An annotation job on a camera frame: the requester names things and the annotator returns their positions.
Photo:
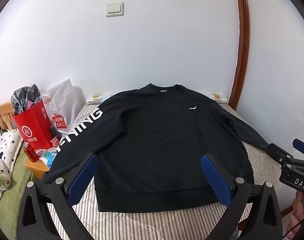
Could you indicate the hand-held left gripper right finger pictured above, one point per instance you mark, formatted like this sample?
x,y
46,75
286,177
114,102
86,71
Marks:
x,y
216,180

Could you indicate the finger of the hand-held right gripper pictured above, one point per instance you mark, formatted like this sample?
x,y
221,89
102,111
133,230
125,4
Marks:
x,y
279,153
302,146

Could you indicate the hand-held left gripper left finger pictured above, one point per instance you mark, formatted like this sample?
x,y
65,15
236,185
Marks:
x,y
82,175

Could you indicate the black sweatshirt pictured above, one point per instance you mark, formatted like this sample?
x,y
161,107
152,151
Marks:
x,y
154,142

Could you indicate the person's right hand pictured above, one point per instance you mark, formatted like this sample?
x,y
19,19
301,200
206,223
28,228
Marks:
x,y
298,208

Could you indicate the blue small box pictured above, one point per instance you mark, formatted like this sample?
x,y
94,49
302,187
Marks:
x,y
50,160

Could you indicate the wooden nightstand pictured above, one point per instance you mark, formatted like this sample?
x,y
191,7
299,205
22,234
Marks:
x,y
38,170

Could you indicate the red soda can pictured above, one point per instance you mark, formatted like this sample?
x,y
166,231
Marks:
x,y
30,153

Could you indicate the red paper bag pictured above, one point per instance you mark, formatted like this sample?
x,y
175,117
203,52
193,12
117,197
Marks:
x,y
34,127

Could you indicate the green blanket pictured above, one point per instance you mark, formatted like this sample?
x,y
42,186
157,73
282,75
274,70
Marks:
x,y
12,200

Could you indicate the white plastic bag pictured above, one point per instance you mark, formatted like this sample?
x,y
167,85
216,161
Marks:
x,y
63,102

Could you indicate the striped mattress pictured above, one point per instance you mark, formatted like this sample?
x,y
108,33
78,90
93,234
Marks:
x,y
142,226

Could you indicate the white floral cloth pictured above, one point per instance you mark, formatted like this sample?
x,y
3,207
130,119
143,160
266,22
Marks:
x,y
4,145

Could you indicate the grey plaid cloth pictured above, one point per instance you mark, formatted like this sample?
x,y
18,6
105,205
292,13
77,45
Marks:
x,y
24,97

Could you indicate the wooden headboard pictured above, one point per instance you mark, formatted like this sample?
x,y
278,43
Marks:
x,y
2,115

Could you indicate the brown wooden door frame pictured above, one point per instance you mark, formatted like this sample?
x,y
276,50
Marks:
x,y
243,42

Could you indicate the white light switch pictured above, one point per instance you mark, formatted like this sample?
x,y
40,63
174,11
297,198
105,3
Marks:
x,y
114,9

